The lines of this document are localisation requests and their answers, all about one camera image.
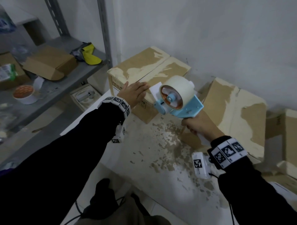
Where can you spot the beige packing tape roll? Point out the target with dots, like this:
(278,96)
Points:
(183,89)

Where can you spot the person's left forearm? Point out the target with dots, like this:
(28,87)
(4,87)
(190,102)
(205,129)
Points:
(60,157)

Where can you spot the tall cardboard box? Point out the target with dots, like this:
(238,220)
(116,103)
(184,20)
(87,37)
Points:
(289,136)

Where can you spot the person's right forearm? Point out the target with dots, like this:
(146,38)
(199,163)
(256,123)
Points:
(253,192)

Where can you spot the person's right hand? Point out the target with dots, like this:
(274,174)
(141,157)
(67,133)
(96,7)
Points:
(204,126)

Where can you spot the flat cardboard box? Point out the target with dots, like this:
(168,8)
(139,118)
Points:
(284,176)

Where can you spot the white box with device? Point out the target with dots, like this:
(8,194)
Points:
(85,96)

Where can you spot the open brown cardboard box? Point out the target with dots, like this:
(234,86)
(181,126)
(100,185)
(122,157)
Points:
(50,63)

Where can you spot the blue tape dispenser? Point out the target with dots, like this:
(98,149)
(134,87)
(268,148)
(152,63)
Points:
(185,109)

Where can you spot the grey metal shelf rack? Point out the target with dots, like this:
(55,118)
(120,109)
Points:
(76,74)

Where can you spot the yellow cloth item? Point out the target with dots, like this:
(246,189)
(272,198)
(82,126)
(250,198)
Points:
(91,56)

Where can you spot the person's left thumb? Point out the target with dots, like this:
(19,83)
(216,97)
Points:
(125,86)

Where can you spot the long taped cardboard box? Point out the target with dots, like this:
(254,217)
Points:
(153,63)

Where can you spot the wristband with markers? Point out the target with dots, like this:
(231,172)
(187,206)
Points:
(120,103)
(228,151)

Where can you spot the large peeled cardboard box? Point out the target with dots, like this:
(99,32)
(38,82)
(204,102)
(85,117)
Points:
(239,116)

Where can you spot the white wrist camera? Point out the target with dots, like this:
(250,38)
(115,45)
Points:
(200,165)
(119,134)

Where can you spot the person's legs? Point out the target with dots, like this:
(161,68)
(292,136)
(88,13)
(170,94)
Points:
(130,213)

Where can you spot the brown box with label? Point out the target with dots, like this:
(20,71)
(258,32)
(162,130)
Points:
(14,80)

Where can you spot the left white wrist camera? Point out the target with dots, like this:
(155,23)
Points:
(119,134)

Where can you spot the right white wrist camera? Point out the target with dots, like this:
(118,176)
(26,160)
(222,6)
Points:
(200,165)

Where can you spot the white bowl with orange lid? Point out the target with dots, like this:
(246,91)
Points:
(24,94)

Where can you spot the person's right fingers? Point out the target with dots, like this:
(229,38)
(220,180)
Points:
(189,124)

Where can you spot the right wristband with markers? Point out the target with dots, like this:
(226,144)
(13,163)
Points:
(228,151)

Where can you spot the person's left hand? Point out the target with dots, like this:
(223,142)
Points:
(132,94)

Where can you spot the left wristband with markers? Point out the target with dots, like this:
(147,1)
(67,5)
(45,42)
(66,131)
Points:
(120,103)

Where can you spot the dark cloth item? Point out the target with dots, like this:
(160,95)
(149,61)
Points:
(77,52)

